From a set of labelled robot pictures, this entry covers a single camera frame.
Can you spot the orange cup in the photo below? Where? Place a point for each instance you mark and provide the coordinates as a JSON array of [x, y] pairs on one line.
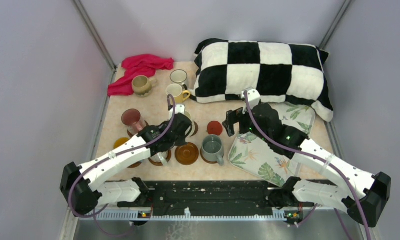
[[160, 158]]

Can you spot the red apple coaster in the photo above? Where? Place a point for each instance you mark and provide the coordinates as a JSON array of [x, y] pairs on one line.
[[214, 128]]

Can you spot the cream ceramic mug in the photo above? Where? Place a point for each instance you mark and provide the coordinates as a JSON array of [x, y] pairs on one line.
[[188, 131]]

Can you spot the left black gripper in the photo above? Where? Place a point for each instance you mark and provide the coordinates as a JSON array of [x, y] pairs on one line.
[[182, 141]]

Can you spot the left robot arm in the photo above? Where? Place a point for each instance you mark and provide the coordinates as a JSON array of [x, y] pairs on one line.
[[87, 186]]

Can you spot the brown wooden coaster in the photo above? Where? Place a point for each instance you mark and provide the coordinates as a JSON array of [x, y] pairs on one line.
[[135, 165]]

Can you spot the dark walnut wooden coaster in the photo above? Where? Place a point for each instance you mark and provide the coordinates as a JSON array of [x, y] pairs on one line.
[[195, 129], [130, 134]]

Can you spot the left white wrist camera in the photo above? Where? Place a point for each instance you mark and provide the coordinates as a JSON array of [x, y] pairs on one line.
[[177, 109]]

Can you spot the grey ceramic mug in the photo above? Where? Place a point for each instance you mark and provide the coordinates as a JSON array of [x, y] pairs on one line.
[[212, 149]]

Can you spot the white dark-rimmed mug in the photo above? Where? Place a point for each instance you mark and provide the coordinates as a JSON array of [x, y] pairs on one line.
[[179, 77]]

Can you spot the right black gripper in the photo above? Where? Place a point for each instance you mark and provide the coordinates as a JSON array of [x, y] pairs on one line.
[[233, 117]]

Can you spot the pink mug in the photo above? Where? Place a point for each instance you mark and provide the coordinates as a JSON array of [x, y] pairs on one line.
[[133, 120]]

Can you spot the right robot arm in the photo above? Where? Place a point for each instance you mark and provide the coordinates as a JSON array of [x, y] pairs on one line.
[[360, 194]]

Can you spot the floral white tray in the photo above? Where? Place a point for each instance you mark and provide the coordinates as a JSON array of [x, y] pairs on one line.
[[251, 154]]

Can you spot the yellow ceramic mug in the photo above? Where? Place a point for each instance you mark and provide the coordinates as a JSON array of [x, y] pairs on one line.
[[178, 92]]

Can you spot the beige ceramic mug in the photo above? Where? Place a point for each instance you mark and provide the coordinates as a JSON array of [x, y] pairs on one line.
[[142, 85]]

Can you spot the blue mug yellow inside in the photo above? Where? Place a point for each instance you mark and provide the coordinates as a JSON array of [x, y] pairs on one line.
[[119, 142]]

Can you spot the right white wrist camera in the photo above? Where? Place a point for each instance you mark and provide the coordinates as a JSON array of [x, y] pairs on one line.
[[251, 97]]

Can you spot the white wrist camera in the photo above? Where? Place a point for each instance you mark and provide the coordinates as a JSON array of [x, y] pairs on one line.
[[177, 109], [251, 97]]

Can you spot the crumpled pink cloth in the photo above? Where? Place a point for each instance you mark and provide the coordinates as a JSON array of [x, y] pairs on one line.
[[139, 65]]

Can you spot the amber wooden coaster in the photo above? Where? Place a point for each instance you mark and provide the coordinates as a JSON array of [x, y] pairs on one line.
[[168, 158], [187, 154], [206, 161]]

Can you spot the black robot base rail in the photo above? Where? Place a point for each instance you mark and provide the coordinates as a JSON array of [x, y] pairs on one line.
[[212, 198]]

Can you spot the black white checkered pillow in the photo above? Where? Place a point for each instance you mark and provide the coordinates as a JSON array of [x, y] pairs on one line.
[[280, 72]]

